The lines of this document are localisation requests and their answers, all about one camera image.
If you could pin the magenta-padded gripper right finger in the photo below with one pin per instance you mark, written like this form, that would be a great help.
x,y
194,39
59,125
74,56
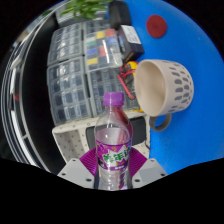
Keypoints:
x,y
148,171

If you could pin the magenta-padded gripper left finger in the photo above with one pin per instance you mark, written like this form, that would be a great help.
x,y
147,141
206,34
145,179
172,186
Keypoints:
x,y
75,171

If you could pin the purple-capped clear drink bottle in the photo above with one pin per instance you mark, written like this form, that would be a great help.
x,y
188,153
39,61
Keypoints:
x,y
112,146

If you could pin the grey small-parts drawer cabinet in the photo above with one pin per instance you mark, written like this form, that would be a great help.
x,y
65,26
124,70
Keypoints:
x,y
68,91
95,26
65,43
106,86

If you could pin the beige mug with grey dots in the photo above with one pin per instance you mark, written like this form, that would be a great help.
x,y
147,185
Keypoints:
x,y
156,88

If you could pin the dark bench shelf unit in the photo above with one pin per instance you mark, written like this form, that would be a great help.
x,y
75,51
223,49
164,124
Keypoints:
x,y
30,100

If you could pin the yellow multimeter with red leads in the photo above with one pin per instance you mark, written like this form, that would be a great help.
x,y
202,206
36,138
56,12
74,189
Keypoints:
x,y
130,75

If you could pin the clear compartment box, coloured parts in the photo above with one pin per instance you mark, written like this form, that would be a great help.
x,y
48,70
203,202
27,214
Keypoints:
x,y
101,51

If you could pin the small black box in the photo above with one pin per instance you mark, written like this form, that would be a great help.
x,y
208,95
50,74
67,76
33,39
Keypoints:
x,y
131,41

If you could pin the flat round red coaster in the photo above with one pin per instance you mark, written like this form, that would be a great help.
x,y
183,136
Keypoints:
x,y
156,26

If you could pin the flat black case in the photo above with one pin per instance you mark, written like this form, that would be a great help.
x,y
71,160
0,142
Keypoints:
x,y
119,14

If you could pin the green leafy potted plant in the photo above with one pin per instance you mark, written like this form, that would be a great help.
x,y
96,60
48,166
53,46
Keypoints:
x,y
87,8

